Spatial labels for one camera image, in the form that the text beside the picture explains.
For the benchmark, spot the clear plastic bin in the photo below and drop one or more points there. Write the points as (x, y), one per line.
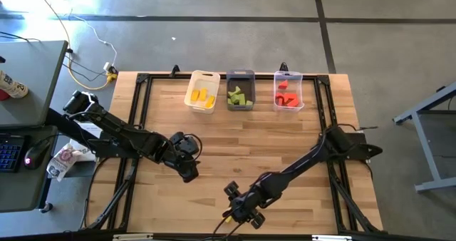
(292, 78)

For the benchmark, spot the grey metal table frame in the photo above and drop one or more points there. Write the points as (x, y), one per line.
(425, 144)

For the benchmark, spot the black computer mouse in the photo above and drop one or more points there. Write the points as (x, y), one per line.
(35, 155)

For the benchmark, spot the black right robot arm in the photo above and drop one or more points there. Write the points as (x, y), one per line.
(303, 162)

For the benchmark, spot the grey translucent plastic bin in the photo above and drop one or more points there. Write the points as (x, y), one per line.
(240, 80)

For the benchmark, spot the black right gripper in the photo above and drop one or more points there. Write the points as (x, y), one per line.
(244, 209)

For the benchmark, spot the white printed bottle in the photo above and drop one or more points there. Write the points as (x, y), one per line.
(12, 86)

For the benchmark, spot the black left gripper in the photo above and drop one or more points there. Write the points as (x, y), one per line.
(181, 162)

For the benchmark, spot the white plastic bin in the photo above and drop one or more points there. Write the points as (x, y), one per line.
(203, 78)

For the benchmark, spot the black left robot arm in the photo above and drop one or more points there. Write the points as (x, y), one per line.
(121, 132)

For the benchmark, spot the dark grey desk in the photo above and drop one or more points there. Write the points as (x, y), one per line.
(21, 187)

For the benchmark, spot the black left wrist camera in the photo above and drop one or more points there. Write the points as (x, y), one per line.
(185, 144)

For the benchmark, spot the black clamp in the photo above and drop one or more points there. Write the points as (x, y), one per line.
(175, 71)
(283, 67)

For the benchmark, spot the black backlit keyboard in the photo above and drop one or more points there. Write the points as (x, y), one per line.
(10, 157)

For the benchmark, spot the red round lid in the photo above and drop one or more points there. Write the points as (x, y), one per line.
(3, 96)

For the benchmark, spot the silver metal bracket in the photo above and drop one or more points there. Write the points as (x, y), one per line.
(132, 237)
(331, 237)

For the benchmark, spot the light green rectangular block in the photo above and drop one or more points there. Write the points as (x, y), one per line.
(236, 91)

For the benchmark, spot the grey desk panel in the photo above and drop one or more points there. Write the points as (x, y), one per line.
(32, 80)

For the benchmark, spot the white printed box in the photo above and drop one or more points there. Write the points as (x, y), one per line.
(85, 152)

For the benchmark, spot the printed snack bag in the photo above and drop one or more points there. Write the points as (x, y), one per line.
(62, 162)

